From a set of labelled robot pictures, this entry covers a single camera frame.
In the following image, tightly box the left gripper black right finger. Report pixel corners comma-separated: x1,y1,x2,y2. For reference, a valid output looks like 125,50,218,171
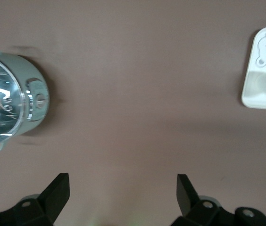
172,173,266,226

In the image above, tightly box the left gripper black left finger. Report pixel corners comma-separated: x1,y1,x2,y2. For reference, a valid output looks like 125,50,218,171
0,173,71,226

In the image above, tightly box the white bear print tray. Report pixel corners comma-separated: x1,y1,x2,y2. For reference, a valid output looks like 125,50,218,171
241,26,266,110

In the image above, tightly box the grey-green electric pot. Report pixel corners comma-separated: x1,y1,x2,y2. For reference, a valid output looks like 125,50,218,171
0,36,51,153

